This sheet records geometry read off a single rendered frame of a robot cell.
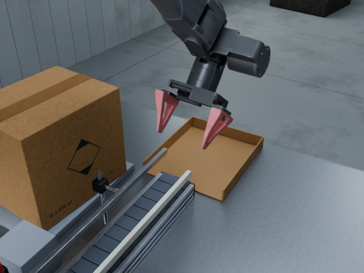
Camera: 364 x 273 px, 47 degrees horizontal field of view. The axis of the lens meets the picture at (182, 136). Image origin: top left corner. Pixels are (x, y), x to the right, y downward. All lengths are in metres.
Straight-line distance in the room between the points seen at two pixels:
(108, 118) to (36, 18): 2.76
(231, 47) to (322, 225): 0.58
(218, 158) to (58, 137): 0.52
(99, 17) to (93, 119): 3.27
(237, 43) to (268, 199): 0.56
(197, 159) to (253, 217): 0.28
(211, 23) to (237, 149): 0.70
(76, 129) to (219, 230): 0.43
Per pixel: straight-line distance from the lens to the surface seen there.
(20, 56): 3.75
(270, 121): 3.17
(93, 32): 4.26
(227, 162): 1.29
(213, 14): 0.72
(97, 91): 1.07
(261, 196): 1.18
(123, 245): 0.93
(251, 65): 0.74
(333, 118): 3.33
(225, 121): 0.76
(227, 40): 0.75
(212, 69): 0.76
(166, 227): 1.06
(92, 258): 0.97
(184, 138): 1.39
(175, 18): 0.68
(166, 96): 0.78
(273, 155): 1.35
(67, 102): 1.04
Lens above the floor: 1.60
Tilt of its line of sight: 33 degrees down
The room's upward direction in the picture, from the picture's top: straight up
